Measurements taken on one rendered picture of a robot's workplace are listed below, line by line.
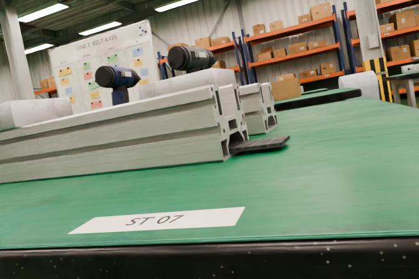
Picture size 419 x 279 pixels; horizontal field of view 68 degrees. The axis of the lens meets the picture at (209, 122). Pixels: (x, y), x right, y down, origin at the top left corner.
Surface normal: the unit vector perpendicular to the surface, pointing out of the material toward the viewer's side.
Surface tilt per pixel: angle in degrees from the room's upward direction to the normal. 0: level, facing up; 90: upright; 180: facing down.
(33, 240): 0
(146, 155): 90
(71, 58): 90
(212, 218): 0
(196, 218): 0
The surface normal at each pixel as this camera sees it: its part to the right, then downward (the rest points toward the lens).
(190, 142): -0.41, 0.13
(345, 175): -0.18, -0.98
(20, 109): 0.89, -0.15
